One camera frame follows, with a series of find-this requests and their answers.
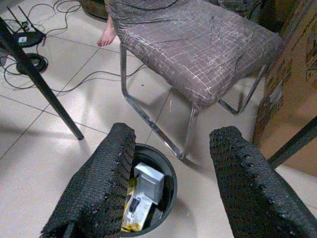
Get brown checked cover chair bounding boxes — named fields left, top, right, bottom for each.
left=108, top=0, right=285, bottom=162

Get white cardboard box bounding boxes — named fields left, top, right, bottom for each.
left=133, top=162, right=165, bottom=205

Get black cable coil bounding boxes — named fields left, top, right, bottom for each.
left=16, top=53, right=49, bottom=75

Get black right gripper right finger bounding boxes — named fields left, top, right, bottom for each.
left=209, top=125, right=317, bottom=238

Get black round stand base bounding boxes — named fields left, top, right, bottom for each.
left=6, top=5, right=47, bottom=48

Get black round rubbish bin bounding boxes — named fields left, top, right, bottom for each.
left=118, top=143, right=178, bottom=236

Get seated barefoot person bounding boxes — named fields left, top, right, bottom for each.
left=97, top=0, right=117, bottom=48

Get yellow white printed package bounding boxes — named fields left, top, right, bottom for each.
left=121, top=177, right=154, bottom=233

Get white desk black frame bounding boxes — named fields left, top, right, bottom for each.
left=268, top=120, right=317, bottom=169

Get black floor cable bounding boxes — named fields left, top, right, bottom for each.
left=1, top=63, right=149, bottom=94
left=24, top=0, right=82, bottom=38

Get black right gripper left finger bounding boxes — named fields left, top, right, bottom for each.
left=39, top=122, right=136, bottom=238

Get white table black legs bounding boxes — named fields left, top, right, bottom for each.
left=0, top=16, right=84, bottom=141

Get brown cardboard box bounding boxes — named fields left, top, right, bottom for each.
left=252, top=0, right=317, bottom=178

